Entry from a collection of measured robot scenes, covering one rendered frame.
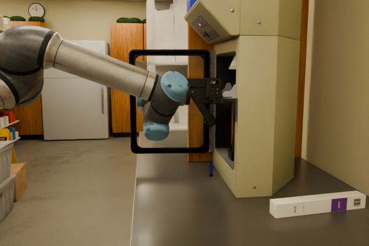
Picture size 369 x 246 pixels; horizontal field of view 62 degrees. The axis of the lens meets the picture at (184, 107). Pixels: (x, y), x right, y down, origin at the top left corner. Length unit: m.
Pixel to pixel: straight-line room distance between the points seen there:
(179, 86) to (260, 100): 0.25
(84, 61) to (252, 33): 0.45
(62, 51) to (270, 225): 0.65
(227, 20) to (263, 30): 0.11
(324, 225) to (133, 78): 0.59
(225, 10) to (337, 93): 0.57
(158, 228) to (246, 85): 0.44
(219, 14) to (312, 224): 0.59
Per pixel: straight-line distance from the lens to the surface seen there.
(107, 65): 0.78
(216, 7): 0.87
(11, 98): 0.88
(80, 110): 5.89
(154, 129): 0.86
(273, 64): 0.91
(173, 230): 0.78
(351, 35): 1.20
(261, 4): 0.91
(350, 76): 1.19
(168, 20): 2.26
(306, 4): 1.39
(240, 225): 0.81
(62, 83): 5.91
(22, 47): 0.81
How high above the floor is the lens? 1.32
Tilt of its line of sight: 7 degrees down
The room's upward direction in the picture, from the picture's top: straight up
